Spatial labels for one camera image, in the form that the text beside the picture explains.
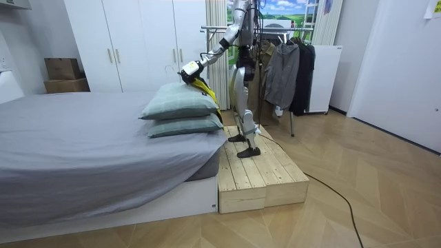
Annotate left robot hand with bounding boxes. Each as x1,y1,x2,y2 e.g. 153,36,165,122
177,60,205,85

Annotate yellow cloth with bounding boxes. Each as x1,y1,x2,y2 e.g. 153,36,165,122
190,78,225,123

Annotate grey-green checked pillow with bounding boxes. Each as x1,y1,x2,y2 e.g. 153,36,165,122
147,113,225,139
139,81,221,121

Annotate robot legs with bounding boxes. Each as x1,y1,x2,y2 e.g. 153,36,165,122
227,64,262,159

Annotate white wardrobe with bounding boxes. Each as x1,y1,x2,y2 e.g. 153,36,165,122
63,0,208,94

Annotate robot body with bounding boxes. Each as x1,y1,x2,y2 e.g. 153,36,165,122
231,0,264,83

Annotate olive brown coat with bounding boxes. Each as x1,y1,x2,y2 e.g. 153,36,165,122
247,39,281,127

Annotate grey jacket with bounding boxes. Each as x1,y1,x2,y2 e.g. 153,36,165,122
263,41,301,112

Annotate metal clothes rack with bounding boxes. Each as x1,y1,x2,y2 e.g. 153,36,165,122
200,25,315,138

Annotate black jacket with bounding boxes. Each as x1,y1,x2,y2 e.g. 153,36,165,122
287,37,317,117

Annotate cardboard box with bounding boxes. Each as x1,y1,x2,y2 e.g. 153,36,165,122
43,57,82,81
43,77,91,94

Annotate wooden pallet platform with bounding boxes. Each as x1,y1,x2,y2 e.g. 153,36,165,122
217,124,310,215

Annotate grey bed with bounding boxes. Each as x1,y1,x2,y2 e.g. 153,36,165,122
0,91,229,244

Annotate white cabinet on wheels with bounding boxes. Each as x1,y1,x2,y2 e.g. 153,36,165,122
305,45,344,115

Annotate beige pleated curtain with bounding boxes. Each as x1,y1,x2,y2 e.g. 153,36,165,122
311,0,345,47

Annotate white door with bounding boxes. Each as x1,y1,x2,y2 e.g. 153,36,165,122
347,0,441,154

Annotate landscape wall poster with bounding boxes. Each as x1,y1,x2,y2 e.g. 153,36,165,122
226,0,320,67

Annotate black floor cable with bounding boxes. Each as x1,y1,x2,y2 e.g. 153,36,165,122
257,132,365,248

